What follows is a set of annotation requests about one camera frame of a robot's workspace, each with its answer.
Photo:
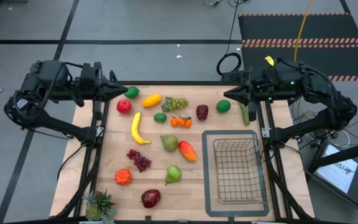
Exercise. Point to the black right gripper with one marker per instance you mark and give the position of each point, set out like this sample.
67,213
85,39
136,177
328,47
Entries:
261,87

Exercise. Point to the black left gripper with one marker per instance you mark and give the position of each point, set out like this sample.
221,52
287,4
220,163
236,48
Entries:
90,84

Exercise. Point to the bright red apple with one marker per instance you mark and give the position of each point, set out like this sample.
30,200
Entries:
124,106

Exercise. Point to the large green lime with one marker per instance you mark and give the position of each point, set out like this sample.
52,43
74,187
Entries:
132,92
223,106

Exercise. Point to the green cucumber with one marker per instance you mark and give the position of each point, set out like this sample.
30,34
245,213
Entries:
244,115

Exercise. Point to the yellow oval fruit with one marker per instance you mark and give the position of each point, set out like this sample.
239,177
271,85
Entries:
151,100

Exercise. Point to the dark red plum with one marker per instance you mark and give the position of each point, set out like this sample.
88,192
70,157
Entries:
202,112

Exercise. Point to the yellow banana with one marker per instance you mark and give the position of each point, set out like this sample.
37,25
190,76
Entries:
136,129

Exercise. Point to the small green lime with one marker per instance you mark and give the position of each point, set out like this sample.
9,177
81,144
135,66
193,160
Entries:
160,117

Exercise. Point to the dull olive green pear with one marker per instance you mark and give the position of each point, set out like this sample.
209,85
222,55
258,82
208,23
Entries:
169,142

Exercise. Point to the red and orange mango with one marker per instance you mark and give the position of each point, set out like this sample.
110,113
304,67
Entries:
187,151

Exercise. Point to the small orange pumpkin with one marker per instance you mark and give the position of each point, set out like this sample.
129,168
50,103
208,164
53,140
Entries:
122,176

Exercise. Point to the bright green pear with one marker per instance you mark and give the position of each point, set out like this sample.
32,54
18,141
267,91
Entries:
173,174

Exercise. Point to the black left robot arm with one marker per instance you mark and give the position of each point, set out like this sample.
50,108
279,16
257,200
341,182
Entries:
57,126

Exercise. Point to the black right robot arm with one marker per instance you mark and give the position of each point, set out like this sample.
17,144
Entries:
309,123

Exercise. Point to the yellow tag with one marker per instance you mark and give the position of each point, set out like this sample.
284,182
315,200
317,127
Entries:
269,60

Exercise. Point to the green grape bunch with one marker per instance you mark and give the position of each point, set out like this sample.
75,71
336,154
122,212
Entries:
174,104

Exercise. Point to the orange tangerine cluster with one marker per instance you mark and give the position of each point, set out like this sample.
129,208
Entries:
181,121

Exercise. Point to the red grape bunch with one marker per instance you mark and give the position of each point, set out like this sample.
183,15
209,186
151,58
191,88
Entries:
139,160

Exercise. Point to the grey mat with dark border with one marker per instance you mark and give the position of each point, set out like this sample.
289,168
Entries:
204,174

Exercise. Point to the black hazard-striped floor mat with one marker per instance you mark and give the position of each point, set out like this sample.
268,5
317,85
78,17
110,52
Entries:
303,28

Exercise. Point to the green succulent plant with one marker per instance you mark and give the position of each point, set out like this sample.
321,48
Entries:
99,205

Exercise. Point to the black stand beam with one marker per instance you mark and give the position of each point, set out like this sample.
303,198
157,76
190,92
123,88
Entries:
346,155

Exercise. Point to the black perforated bracket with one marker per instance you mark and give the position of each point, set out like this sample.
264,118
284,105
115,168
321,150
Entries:
233,76

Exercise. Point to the black aluminium table frame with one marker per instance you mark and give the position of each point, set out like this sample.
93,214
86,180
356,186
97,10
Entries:
182,83

